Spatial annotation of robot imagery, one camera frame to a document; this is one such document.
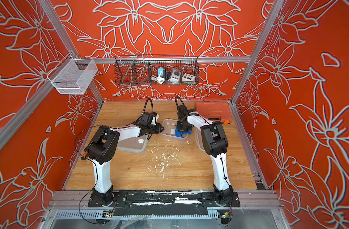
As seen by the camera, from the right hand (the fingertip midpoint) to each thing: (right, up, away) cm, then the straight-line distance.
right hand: (178, 129), depth 100 cm
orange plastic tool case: (+28, +13, +6) cm, 32 cm away
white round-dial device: (-2, +37, -9) cm, 38 cm away
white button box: (+7, +36, -6) cm, 37 cm away
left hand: (-10, +1, -1) cm, 11 cm away
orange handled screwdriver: (-59, -14, -12) cm, 62 cm away
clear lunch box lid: (+14, -6, -5) cm, 16 cm away
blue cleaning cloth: (0, -2, -5) cm, 6 cm away
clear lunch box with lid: (-7, +1, +2) cm, 8 cm away
